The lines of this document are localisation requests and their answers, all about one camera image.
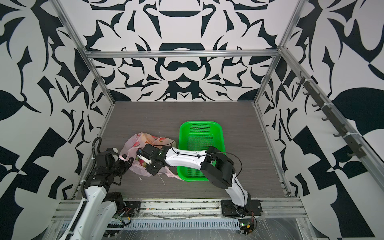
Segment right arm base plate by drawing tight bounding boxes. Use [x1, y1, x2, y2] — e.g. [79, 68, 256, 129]
[221, 200, 263, 218]

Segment black wall hook rail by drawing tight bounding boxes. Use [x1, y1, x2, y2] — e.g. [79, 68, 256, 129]
[297, 71, 367, 159]

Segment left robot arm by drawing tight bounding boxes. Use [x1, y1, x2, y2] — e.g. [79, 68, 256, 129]
[60, 148, 134, 240]

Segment small circuit board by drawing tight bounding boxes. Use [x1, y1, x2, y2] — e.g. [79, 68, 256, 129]
[239, 218, 258, 236]

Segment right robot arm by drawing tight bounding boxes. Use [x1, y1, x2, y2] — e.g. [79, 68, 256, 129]
[137, 144, 251, 215]

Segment green plastic basket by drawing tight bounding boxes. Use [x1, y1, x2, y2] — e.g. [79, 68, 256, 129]
[177, 121, 226, 182]

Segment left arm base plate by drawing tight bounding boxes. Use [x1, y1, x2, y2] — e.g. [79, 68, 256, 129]
[116, 201, 142, 218]

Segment pink plastic bag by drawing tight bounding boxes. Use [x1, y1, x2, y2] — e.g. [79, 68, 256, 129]
[120, 133, 176, 177]

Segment aluminium front rail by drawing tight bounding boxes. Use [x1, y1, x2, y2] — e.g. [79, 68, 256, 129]
[50, 197, 308, 221]

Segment white slotted cable duct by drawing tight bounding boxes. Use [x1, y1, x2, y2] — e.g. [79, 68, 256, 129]
[107, 219, 240, 231]

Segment fruit inside bag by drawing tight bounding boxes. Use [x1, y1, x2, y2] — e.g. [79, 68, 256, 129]
[138, 160, 147, 168]

